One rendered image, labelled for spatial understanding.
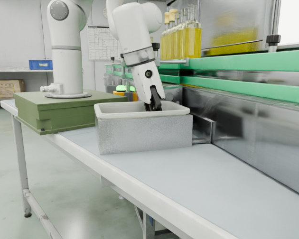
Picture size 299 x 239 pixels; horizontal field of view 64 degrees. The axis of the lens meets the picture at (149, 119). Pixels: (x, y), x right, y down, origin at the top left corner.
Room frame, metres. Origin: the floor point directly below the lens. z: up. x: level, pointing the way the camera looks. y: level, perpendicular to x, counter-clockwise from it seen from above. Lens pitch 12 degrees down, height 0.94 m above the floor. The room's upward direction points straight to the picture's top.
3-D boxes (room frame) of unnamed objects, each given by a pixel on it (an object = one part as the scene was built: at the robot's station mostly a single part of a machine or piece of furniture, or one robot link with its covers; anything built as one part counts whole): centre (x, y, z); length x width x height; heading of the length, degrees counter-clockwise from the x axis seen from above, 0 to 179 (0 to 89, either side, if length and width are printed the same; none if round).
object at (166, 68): (1.63, 0.13, 0.93); 1.75 x 0.01 x 0.08; 15
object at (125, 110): (0.60, 0.03, 0.80); 0.22 x 0.17 x 0.09; 105
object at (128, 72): (1.61, 0.21, 0.93); 1.75 x 0.01 x 0.08; 15
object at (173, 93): (0.75, -0.06, 0.85); 0.09 x 0.04 x 0.07; 105
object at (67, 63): (0.82, 0.29, 0.92); 0.16 x 0.13 x 0.15; 141
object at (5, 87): (5.59, 3.29, 0.45); 0.62 x 0.44 x 0.40; 100
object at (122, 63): (1.31, 0.16, 0.94); 0.07 x 0.04 x 0.13; 105
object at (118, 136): (0.61, 0.00, 0.79); 0.27 x 0.17 x 0.08; 105
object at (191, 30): (0.85, -0.14, 0.99); 0.06 x 0.06 x 0.21; 16
